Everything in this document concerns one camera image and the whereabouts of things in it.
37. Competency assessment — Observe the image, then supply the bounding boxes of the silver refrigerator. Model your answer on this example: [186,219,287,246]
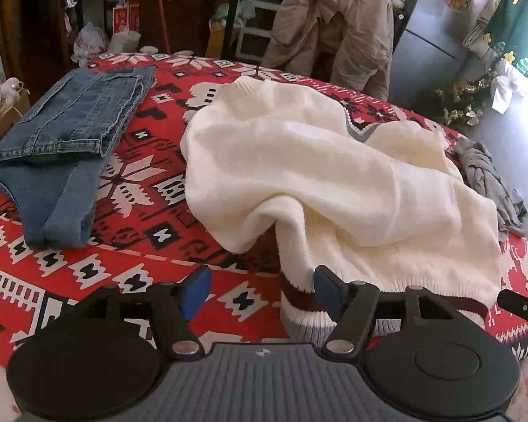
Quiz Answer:
[387,0,502,106]

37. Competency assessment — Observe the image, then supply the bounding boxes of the yellow box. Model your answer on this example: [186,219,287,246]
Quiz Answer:
[207,26,225,58]

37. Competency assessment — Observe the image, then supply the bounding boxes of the small Christmas tree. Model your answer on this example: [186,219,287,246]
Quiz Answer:
[433,68,498,128]

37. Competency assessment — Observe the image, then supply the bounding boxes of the beige jacket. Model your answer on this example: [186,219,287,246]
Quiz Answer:
[262,0,394,100]

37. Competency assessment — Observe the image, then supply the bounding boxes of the white plastic bag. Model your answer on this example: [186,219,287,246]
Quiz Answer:
[73,22,108,64]

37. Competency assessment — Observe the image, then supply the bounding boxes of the cream knit sweater vest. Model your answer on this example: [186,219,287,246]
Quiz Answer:
[180,75,502,339]

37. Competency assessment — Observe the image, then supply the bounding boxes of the white cloth bag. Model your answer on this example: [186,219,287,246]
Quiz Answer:
[108,26,142,53]

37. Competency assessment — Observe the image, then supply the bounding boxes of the grey garment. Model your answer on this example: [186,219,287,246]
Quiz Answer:
[449,138,528,242]

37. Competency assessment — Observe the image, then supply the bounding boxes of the cardboard box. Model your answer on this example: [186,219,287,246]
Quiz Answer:
[0,88,31,154]

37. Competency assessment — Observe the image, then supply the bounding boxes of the dark wooden dresser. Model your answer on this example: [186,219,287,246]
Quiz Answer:
[77,0,230,58]

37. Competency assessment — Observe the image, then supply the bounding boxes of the red white carton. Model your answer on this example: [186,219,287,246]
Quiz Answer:
[112,0,139,33]

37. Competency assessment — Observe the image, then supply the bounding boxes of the pale green plush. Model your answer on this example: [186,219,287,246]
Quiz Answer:
[211,2,256,31]

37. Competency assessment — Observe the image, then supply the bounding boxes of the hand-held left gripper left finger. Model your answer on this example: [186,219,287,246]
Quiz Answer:
[81,265,213,358]

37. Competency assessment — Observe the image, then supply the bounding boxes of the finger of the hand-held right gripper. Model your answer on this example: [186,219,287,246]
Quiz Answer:
[497,288,528,330]

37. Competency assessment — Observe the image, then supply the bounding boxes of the blue jeans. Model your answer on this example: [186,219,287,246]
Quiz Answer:
[0,65,157,250]

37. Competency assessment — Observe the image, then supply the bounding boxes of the white cloth bow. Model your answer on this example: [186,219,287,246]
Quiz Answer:
[490,59,528,113]

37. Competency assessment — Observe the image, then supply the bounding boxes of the red patterned blanket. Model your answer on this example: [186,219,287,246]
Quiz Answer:
[0,50,528,370]

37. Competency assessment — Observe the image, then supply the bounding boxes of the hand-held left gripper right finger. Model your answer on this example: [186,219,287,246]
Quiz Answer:
[313,265,467,356]

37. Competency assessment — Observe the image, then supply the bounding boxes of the beige curtain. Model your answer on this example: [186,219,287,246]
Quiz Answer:
[462,0,515,56]

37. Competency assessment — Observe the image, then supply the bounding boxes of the green Christmas curtain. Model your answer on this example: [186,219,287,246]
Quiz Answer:
[479,0,528,93]

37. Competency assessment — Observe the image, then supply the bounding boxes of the pink plush toy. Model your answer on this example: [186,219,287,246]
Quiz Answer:
[0,77,25,106]

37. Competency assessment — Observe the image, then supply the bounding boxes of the red broom handle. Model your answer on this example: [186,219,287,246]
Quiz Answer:
[156,0,172,53]

